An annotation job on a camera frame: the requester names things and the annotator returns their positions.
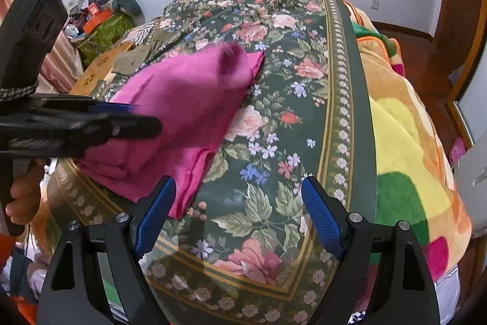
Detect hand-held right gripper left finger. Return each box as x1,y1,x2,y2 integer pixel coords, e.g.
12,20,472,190
36,176,178,325

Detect olive green garment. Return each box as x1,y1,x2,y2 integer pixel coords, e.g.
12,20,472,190
112,18,183,76

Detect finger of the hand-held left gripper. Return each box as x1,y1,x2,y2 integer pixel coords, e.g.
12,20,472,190
76,102,138,118
107,114,163,140

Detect pink pants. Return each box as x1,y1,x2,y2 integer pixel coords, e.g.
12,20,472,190
76,42,266,221

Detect orange box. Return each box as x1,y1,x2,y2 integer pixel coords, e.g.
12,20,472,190
84,8,115,33

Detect wooden lap desk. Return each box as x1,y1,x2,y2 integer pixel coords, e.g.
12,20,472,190
69,41,136,97

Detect person's left hand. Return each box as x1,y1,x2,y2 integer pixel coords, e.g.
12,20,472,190
5,168,47,227

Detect green patterned storage box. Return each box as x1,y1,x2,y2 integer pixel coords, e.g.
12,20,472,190
78,13,135,61

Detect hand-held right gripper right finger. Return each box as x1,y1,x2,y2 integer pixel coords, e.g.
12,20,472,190
300,176,443,325

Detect colourful fleece blanket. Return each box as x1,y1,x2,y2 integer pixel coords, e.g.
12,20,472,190
343,1,475,315

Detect striped cloth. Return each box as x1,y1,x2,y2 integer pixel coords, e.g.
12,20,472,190
121,18,165,44

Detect dark green floral blanket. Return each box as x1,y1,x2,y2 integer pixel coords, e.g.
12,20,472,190
49,0,378,325

